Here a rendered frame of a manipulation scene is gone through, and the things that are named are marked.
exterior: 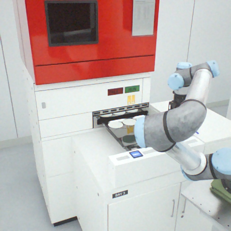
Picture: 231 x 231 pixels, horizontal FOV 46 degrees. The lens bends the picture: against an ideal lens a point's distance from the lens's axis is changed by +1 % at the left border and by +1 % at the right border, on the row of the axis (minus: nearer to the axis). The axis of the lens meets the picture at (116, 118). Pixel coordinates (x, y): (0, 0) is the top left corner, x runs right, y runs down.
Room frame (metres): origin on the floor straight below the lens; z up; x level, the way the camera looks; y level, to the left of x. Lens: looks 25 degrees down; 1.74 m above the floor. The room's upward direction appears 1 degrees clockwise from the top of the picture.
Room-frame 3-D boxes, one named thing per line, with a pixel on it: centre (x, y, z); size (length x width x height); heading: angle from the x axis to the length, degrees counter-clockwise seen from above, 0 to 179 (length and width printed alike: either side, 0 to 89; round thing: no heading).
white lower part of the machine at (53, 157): (2.04, 0.27, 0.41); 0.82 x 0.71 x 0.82; 114
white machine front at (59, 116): (1.73, 0.13, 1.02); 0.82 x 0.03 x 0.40; 114
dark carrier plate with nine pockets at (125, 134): (1.61, -0.14, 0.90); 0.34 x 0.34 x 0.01; 24
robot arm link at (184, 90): (1.32, -0.33, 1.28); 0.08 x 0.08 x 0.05
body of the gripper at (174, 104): (1.32, -0.33, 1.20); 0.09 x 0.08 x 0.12; 23
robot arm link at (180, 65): (1.31, -0.33, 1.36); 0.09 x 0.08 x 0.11; 153
